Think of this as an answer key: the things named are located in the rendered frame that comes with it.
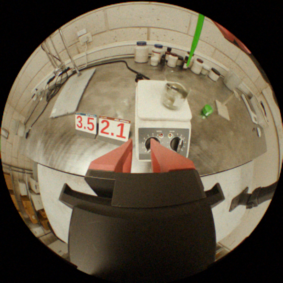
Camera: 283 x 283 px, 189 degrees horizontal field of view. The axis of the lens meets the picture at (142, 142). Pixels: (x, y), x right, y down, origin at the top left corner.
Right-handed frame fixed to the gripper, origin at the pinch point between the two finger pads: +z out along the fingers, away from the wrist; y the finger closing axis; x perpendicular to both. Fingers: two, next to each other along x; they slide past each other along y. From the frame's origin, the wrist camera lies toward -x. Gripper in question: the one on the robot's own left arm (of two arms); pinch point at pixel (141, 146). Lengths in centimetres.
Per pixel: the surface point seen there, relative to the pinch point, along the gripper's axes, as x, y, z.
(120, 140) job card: 7.1, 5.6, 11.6
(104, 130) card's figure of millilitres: 4.6, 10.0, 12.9
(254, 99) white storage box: -26, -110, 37
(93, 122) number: 2.3, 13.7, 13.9
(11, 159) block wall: 26, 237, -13
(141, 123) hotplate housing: 1.1, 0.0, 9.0
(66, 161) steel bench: 11.9, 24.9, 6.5
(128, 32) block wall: -43, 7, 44
